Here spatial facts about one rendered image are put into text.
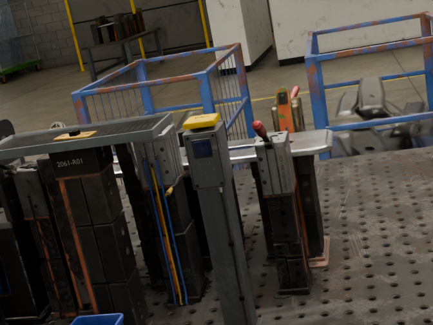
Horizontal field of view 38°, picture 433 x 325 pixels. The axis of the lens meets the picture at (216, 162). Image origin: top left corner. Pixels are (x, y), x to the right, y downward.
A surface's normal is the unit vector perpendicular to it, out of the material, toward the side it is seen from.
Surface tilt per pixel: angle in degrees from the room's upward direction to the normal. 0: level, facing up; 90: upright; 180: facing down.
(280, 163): 90
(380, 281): 0
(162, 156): 90
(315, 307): 0
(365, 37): 90
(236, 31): 90
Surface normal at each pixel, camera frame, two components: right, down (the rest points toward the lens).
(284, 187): -0.19, 0.31
